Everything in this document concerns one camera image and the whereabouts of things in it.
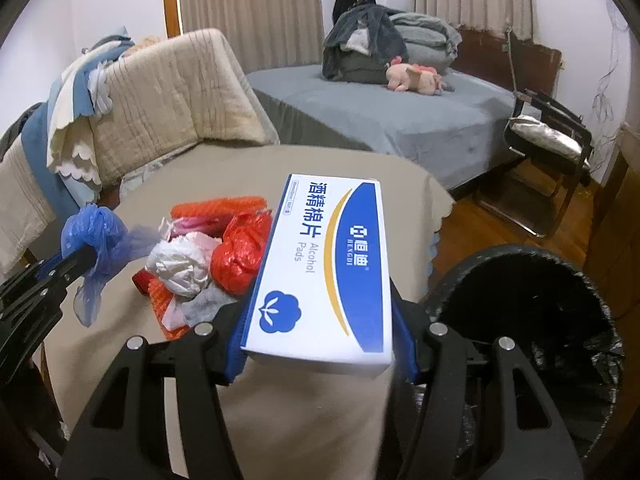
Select dark wooden headboard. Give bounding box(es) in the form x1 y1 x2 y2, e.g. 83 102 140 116
451 27 562 98

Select pile of grey folded blankets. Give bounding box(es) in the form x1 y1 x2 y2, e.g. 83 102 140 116
390 12 462 74

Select grey sheeted bed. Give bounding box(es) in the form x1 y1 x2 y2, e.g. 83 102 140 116
247 65 515 190

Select grey sock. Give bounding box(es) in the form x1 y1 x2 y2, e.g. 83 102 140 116
178 284 236 327

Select blue white scalloped blanket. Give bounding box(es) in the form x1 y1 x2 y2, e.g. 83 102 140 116
21 27 134 219

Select beige sofa seat cover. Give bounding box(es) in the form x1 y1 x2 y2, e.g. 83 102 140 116
47 145 454 479

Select white plastic bag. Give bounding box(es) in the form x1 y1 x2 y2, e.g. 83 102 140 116
145 232 221 298

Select pink plush pig toy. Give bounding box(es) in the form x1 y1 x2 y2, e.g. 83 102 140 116
386 56 445 96

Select black trash bin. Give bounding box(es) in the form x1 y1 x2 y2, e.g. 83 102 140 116
423 244 625 460

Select beige left curtain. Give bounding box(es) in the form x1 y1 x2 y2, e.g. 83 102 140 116
179 0 323 73

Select hanging white cables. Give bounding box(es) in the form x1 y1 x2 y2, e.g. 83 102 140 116
589 0 633 126

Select silver seat cushion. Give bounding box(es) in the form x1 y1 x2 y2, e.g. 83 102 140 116
508 115 582 162

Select red plastic bag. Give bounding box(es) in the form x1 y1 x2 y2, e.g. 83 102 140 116
209 210 272 296

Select wooden wardrobe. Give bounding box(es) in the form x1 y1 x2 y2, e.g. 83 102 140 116
584 122 639 318

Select dark blue grey jacket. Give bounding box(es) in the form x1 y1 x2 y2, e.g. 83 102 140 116
322 3 409 84

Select black metal chair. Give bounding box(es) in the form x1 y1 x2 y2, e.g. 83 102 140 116
474 90 593 238

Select pink sock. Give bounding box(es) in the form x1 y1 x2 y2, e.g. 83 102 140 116
159 217 229 332

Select white blue alcohol pads box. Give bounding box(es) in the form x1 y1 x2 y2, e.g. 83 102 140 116
240 174 393 376

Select beige quilted sofa back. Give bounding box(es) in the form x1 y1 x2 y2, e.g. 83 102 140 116
1 29 279 272

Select orange ribbed knit cloth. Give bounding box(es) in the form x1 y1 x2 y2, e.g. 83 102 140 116
132 196 271 340

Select blue plastic bag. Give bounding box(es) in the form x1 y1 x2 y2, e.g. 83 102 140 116
61 204 160 327

